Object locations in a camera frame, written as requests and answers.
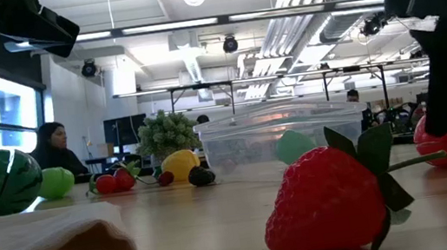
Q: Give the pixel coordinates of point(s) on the black ceiling-mounted camera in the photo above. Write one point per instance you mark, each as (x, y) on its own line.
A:
(229, 44)
(373, 25)
(88, 68)

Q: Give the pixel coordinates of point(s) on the light green toy lime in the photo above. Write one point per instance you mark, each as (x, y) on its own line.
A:
(56, 183)

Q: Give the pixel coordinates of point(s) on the red toy strawberry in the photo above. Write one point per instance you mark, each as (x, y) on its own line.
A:
(326, 202)

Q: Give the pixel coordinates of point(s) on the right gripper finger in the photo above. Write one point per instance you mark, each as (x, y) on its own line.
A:
(442, 76)

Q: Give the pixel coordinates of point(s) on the overhead LED light bar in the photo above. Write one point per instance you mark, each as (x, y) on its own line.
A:
(170, 25)

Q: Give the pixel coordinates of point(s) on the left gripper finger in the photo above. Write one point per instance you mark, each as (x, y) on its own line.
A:
(58, 27)
(49, 42)

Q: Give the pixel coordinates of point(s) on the potted artificial green plant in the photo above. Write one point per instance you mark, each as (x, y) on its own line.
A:
(165, 133)

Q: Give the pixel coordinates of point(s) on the black computer monitor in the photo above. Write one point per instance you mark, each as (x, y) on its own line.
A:
(123, 130)

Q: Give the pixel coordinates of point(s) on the person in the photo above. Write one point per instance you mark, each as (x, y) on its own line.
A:
(352, 96)
(57, 159)
(203, 119)

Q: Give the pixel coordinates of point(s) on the small red toy cherry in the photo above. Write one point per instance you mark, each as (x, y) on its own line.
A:
(165, 178)

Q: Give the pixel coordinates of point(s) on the red toy cherry tomato cluster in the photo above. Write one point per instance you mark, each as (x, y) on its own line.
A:
(105, 184)

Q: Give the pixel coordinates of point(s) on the clear plastic tupperware container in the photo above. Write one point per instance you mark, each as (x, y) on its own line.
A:
(243, 139)

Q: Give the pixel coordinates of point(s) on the black metal gantry frame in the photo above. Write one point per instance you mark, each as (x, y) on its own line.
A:
(351, 68)

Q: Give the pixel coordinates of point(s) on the black toy blackberry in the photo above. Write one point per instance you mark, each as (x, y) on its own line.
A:
(201, 176)

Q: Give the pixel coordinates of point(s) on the yellow toy lemon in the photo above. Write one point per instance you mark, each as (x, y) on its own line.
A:
(180, 164)

